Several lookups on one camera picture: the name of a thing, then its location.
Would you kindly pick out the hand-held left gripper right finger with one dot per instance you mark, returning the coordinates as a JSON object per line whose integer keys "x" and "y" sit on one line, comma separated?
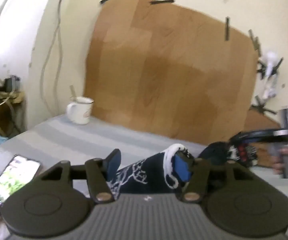
{"x": 182, "y": 167}

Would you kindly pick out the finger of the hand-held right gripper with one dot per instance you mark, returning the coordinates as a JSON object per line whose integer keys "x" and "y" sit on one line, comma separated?
{"x": 253, "y": 134}

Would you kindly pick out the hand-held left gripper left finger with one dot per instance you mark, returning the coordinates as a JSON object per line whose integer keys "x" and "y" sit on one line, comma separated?
{"x": 113, "y": 163}

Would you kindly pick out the dark patterned knit sweater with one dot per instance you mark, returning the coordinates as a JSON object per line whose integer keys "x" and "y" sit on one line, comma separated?
{"x": 144, "y": 177}

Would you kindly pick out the black tape cross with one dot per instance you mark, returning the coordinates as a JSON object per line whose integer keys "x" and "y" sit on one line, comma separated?
{"x": 262, "y": 106}

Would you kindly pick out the striped bed sheet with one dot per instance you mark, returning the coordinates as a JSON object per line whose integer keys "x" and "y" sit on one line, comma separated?
{"x": 89, "y": 140}

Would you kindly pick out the white enamel mug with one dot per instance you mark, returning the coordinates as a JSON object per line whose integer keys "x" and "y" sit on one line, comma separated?
{"x": 80, "y": 112}

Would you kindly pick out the wood-pattern vinyl sheet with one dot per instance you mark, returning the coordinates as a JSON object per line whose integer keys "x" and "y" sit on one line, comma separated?
{"x": 163, "y": 67}

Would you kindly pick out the black smartphone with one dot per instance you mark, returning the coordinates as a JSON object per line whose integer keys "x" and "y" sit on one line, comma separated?
{"x": 11, "y": 178}

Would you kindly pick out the wooden side table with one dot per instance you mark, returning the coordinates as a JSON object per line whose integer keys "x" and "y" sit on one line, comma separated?
{"x": 4, "y": 115}

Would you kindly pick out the grey power adapter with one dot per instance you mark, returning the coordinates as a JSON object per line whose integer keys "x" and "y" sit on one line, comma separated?
{"x": 11, "y": 83}

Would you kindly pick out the white taped wall fixture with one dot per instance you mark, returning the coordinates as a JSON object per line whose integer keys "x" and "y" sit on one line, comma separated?
{"x": 270, "y": 65}

